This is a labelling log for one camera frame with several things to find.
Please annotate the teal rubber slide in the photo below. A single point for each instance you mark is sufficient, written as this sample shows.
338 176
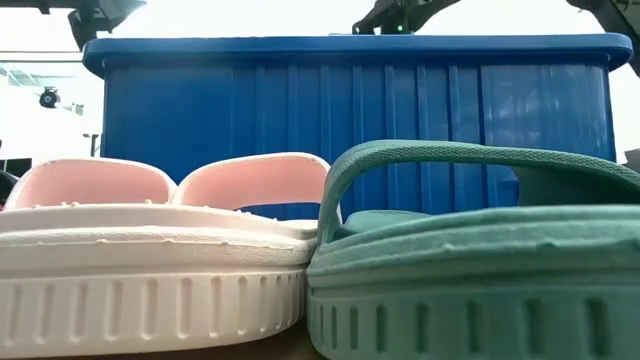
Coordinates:
450 260

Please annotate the black chair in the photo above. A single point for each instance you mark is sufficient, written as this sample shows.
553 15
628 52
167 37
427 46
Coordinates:
6 185

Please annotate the dark background furniture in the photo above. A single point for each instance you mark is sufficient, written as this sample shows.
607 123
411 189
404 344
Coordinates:
633 160

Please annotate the white slide pink lining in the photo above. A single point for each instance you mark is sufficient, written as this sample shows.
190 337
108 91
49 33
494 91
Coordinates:
150 300
250 180

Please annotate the black monitor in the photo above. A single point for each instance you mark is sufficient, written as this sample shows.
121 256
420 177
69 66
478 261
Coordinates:
15 166

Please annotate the dark thin post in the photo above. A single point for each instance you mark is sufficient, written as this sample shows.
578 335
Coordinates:
93 145

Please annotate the black ceiling-hung camera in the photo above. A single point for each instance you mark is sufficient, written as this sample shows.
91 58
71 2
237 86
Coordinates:
49 97

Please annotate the blue plastic bin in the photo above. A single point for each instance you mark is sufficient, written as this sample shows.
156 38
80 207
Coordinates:
350 110

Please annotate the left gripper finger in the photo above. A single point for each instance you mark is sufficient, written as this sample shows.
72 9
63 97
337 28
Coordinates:
117 10

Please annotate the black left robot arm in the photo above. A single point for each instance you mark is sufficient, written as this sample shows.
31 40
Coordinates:
60 3

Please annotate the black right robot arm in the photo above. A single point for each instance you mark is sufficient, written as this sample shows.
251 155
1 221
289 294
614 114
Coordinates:
395 14

